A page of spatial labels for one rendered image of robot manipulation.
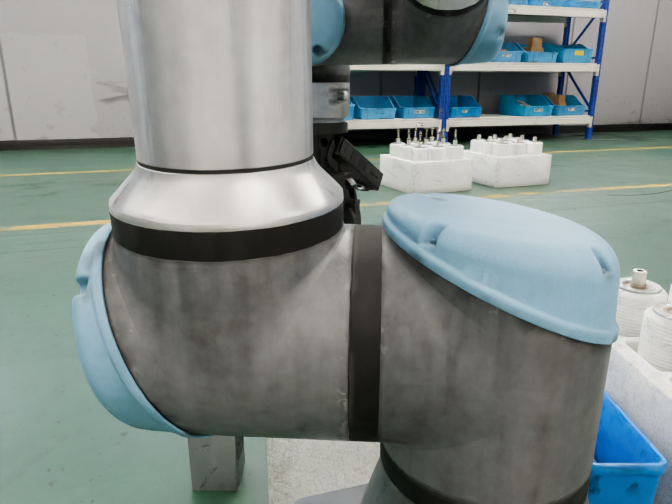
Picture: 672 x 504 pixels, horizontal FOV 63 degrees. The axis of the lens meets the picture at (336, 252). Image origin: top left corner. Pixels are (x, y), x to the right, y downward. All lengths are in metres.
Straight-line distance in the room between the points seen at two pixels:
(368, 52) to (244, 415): 0.37
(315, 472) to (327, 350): 0.53
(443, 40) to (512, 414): 0.36
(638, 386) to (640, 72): 7.35
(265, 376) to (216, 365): 0.02
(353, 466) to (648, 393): 0.45
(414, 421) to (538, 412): 0.06
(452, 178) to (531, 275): 2.96
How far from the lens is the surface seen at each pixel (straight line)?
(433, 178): 3.12
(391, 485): 0.33
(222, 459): 0.89
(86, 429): 1.12
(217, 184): 0.24
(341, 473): 0.77
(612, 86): 7.91
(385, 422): 0.27
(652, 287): 1.10
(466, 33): 0.53
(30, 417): 1.20
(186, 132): 0.24
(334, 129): 0.64
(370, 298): 0.25
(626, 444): 0.95
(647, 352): 1.00
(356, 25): 0.53
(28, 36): 5.89
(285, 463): 0.77
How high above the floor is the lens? 0.59
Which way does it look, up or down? 17 degrees down
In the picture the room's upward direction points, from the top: straight up
